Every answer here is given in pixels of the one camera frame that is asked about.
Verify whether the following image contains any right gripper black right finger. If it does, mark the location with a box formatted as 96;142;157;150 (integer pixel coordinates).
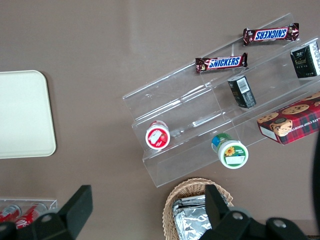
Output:
199;184;308;240

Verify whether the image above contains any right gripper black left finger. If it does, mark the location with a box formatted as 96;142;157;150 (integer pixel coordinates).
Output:
0;184;94;240

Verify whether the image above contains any light wicker basket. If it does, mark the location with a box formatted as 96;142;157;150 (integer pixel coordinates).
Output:
162;177;235;240

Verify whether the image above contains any beige plastic tray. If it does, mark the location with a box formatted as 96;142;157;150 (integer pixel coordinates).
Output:
0;69;57;160

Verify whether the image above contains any clear acrylic bottle rack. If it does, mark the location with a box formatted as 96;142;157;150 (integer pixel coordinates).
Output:
0;198;59;216

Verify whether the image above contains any foil wrapped pack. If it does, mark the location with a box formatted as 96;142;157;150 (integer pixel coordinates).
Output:
171;195;208;213
174;206;213;240

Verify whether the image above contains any red cola bottle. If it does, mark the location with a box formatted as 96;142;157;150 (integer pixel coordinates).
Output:
0;204;23;223
15;203;48;230

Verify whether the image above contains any green sunflower lidded cup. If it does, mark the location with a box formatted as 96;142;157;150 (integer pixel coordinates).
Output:
211;132;249;170

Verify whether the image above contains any red lidded yogurt cup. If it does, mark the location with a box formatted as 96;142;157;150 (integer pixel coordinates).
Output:
145;120;171;151

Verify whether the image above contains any clear acrylic stepped shelf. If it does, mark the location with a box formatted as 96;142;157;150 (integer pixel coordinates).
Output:
122;12;320;188

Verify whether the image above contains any red tartan cookie box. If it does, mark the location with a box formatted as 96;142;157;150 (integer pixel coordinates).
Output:
256;91;320;145

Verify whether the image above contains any small black barcode carton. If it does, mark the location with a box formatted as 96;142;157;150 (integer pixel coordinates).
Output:
227;75;257;109

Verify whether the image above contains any Snickers chocolate bar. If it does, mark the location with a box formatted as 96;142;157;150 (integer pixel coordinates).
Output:
195;52;249;74
242;22;300;47

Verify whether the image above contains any black carton with white side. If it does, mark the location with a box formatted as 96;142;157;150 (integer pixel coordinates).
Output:
289;41;320;80

